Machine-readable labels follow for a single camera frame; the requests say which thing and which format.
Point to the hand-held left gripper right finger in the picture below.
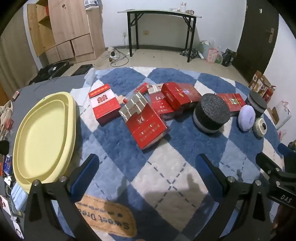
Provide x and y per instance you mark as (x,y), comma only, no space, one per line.
(209,177)

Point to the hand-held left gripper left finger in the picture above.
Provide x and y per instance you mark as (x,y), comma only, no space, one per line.
(85,172)

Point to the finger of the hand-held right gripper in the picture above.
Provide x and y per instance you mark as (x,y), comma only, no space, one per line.
(286,151)
(268,164)

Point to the beige round case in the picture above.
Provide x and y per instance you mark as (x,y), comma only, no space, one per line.
(260,127)

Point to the yellow plastic tray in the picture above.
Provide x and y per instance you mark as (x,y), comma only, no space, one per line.
(41,139)

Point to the small black foam cylinder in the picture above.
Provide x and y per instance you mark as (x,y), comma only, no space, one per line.
(256,102)

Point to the large black foam cylinder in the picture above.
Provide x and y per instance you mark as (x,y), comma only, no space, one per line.
(211,109)

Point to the pile of red cigarette boxes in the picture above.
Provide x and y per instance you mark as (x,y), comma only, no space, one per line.
(148,127)

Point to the blue white checked blanket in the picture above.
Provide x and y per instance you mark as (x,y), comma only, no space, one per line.
(161,166)

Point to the red fire extinguisher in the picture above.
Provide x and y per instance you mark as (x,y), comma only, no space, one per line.
(269,93)

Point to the printed cardboard box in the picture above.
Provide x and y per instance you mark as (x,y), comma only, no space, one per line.
(259,82)

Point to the white tissue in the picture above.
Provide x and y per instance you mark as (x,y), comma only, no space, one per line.
(81,93)

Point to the black round object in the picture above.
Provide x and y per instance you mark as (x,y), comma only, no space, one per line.
(3,147)

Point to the light blue sheet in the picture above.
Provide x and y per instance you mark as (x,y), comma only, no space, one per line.
(91,79)

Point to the beige cloth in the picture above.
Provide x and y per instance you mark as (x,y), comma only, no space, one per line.
(4,113)

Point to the black foam insert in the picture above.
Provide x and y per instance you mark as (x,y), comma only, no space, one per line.
(82,70)

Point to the small copper box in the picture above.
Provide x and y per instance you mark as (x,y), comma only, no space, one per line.
(15,95)

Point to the black equipment case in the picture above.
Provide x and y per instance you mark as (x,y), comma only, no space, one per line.
(50,72)

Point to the black plastic bag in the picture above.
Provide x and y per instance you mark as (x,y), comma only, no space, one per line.
(229,58)

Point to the dark door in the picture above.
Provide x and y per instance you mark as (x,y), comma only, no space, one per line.
(254,34)

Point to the pink white plastic bag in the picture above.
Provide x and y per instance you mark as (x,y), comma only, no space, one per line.
(212,55)

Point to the beige curtain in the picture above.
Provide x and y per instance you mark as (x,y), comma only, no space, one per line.
(13,58)

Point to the wooden wardrobe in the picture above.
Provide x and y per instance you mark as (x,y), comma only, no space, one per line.
(69,23)

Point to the white striped garment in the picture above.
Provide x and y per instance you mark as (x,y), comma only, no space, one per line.
(91,4)

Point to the black folding table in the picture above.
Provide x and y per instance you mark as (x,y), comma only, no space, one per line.
(161,12)

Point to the clear bottle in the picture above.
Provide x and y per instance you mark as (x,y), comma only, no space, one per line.
(183,7)

